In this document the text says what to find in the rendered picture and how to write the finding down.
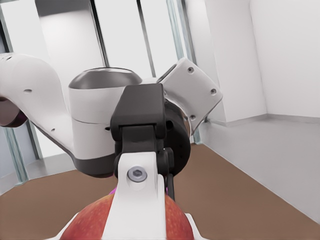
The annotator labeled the right gripper pale right finger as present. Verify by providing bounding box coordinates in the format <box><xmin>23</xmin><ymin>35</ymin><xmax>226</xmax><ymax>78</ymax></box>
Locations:
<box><xmin>184</xmin><ymin>211</ymin><xmax>206</xmax><ymax>240</ymax></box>

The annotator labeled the pale finger of the left gripper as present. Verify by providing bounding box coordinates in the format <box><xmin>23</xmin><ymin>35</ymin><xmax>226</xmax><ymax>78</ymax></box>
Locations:
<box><xmin>156</xmin><ymin>147</ymin><xmax>176</xmax><ymax>201</ymax></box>
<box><xmin>101</xmin><ymin>124</ymin><xmax>168</xmax><ymax>240</ymax></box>

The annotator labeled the right gripper pale left finger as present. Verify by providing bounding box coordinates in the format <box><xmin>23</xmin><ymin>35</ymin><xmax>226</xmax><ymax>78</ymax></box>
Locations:
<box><xmin>55</xmin><ymin>211</ymin><xmax>81</xmax><ymax>240</ymax></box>

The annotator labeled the red apple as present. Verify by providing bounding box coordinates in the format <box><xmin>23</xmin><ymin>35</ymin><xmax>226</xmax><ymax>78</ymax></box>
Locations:
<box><xmin>60</xmin><ymin>194</ymin><xmax>195</xmax><ymax>240</ymax></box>

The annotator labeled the silver frame post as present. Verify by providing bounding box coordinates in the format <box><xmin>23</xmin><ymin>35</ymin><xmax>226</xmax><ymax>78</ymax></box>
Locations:
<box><xmin>0</xmin><ymin>17</ymin><xmax>30</xmax><ymax>187</ymax></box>
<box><xmin>165</xmin><ymin>0</ymin><xmax>203</xmax><ymax>145</ymax></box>
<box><xmin>24</xmin><ymin>119</ymin><xmax>44</xmax><ymax>161</ymax></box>

